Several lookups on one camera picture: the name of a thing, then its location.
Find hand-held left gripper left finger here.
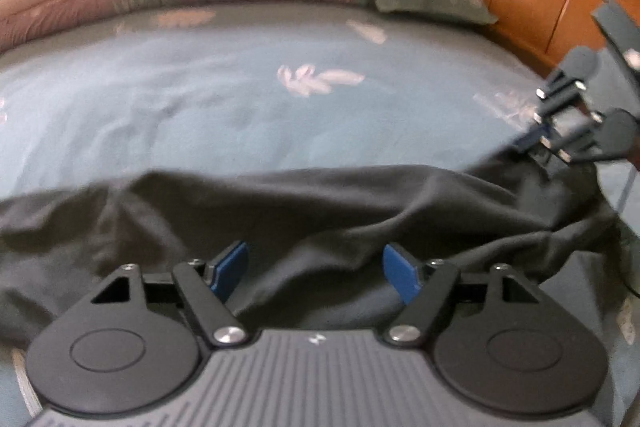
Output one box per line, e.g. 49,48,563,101
90,241,250,349

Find blue floral bed sheet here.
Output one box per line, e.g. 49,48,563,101
0,2,640,427

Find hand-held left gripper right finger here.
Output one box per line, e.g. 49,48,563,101
382,243,544,351

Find dark grey pants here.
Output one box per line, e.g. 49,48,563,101
0,142,623,350

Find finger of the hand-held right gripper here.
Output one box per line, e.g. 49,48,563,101
512,109,608,168
534,69,592,128

